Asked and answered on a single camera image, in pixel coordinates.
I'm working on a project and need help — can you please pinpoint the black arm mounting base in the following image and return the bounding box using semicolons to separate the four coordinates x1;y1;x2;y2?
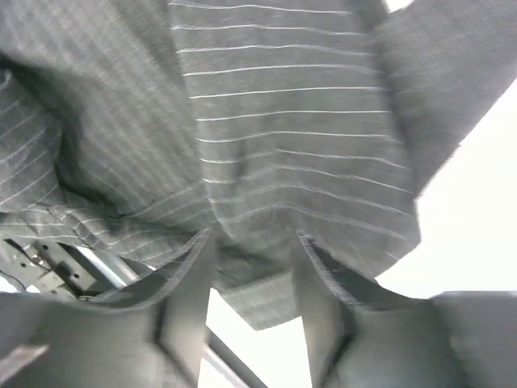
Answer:
1;239;132;301

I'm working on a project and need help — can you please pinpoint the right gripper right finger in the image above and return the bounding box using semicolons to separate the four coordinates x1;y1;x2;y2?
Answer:
294;231;428;387

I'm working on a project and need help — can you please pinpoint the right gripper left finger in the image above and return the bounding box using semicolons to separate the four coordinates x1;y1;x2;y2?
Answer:
96;228;214;387

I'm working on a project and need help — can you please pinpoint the black pinstriped long sleeve shirt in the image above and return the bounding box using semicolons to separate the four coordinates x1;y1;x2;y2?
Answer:
1;1;516;330

